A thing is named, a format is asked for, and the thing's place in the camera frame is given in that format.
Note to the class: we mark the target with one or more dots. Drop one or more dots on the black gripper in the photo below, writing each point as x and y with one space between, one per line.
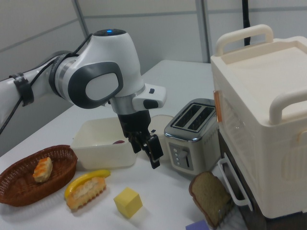
134 124

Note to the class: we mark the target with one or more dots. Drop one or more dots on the long toasted bread roll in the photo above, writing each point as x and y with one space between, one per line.
86 194

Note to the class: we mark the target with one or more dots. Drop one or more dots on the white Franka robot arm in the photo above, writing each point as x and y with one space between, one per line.
108 60

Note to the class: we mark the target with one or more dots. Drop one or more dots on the brown bread slice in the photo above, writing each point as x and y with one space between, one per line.
207 194

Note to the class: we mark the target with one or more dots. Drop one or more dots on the short toasted bread roll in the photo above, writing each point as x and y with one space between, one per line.
43 170

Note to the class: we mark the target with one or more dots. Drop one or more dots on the brown wicker basket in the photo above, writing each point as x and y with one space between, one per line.
14 189

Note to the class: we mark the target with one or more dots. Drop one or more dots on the red apple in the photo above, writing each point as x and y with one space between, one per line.
118 142

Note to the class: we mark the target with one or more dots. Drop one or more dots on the white open plastic box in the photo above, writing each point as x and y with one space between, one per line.
103 155

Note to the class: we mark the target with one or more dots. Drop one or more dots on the silver two-slot toaster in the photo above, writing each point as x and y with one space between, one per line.
189 141

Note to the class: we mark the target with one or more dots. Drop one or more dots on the yellow cube block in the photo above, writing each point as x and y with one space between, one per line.
128 203

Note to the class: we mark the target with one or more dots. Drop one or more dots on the yellow banana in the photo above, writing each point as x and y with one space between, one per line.
74 183

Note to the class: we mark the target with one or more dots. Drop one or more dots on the purple cube block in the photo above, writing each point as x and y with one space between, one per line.
197 225

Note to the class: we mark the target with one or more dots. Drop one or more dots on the black pole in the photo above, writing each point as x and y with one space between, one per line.
246 21

